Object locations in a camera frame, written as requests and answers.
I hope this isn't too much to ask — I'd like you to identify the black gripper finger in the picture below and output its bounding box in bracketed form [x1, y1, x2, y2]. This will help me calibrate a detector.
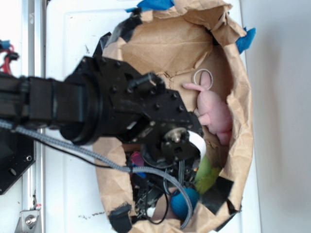
[132, 173, 162, 219]

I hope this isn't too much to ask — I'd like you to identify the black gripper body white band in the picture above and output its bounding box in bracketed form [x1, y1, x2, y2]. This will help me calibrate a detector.
[140, 128, 207, 169]

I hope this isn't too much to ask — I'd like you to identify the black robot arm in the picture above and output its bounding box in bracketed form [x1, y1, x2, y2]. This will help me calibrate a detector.
[0, 56, 206, 220]

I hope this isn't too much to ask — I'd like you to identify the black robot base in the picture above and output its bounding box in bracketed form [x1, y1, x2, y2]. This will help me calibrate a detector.
[0, 129, 35, 195]

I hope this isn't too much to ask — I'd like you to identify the blue ball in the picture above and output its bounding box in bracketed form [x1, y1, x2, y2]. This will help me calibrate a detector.
[171, 187, 199, 220]

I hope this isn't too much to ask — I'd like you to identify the green plush toy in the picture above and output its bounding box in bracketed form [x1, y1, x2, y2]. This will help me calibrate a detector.
[194, 156, 222, 195]

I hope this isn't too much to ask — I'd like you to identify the pink plush bunny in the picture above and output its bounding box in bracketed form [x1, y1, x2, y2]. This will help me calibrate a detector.
[182, 69, 233, 146]

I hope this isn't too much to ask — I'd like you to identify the brown paper bag bin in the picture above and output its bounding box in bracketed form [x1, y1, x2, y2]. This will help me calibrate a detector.
[103, 0, 254, 233]

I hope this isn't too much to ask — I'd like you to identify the grey braided cable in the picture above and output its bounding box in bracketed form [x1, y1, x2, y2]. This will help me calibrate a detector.
[0, 120, 193, 230]

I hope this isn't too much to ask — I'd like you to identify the metal corner bracket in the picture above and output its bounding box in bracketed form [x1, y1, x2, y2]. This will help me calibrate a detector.
[14, 210, 42, 233]

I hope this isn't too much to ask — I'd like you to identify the red wire bundle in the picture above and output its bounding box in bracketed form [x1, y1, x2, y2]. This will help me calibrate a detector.
[0, 39, 20, 73]

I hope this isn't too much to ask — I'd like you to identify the aluminium rail frame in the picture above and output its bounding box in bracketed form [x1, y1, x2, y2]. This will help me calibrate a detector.
[22, 0, 47, 233]

